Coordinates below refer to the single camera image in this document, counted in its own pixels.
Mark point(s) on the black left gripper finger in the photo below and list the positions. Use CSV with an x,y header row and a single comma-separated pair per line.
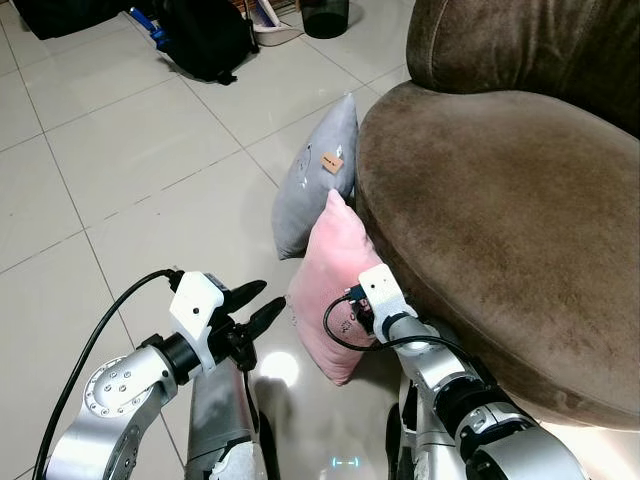
x,y
266,317
247,293

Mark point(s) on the pink pillow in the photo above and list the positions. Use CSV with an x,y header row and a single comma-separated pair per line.
x,y
335,265

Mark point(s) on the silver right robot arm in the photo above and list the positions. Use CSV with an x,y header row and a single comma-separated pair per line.
x,y
445,375

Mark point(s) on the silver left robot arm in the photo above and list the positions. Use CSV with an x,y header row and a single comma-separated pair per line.
x,y
110,400

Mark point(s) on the grey pillow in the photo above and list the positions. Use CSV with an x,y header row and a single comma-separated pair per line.
x,y
313,195

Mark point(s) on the brown suede sofa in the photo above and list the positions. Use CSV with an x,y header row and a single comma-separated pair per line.
x,y
500,250

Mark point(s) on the small brown pillow tag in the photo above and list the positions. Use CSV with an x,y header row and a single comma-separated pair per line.
x,y
333,162

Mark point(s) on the brown sofa back cushion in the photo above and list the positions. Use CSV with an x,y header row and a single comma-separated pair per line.
x,y
530,50

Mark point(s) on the grey left robot leg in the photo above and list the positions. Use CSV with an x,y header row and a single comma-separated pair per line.
x,y
222,420

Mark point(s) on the grey robot leg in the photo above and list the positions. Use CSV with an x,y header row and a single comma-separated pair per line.
x,y
222,420
408,440

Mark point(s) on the grey right robot leg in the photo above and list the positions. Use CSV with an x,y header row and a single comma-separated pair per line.
x,y
408,440

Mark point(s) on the black backpack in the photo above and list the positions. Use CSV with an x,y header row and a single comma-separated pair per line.
x,y
210,35

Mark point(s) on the blue object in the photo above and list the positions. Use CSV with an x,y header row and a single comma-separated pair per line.
x,y
147,25

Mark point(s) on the dark round bin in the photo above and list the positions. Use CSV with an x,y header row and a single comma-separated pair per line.
x,y
325,15

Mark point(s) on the black bag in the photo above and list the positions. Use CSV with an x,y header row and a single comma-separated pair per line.
x,y
65,15

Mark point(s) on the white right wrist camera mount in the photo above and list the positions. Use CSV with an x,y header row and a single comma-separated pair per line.
x,y
381,290

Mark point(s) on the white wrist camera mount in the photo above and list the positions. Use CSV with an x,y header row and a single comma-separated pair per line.
x,y
195,300
381,290

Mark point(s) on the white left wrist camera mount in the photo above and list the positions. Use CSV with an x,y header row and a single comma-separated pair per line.
x,y
195,300

